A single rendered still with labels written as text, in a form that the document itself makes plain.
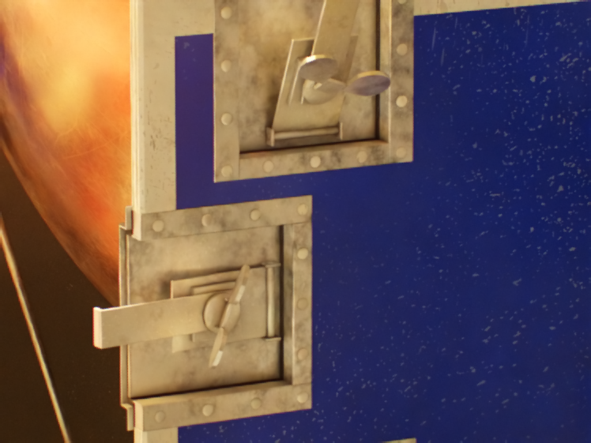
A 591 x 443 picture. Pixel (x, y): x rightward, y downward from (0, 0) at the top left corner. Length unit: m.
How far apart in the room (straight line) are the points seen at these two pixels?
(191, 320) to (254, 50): 0.16
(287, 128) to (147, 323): 0.14
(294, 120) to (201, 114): 0.06
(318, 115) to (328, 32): 0.06
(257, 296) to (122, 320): 0.09
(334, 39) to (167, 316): 0.18
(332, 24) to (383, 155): 0.10
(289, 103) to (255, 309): 0.12
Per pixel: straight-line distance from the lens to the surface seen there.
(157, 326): 2.05
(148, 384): 2.08
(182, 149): 2.04
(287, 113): 2.07
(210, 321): 2.07
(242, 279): 2.04
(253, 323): 2.09
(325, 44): 2.04
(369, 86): 2.06
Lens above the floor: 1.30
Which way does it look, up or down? 13 degrees down
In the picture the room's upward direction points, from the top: straight up
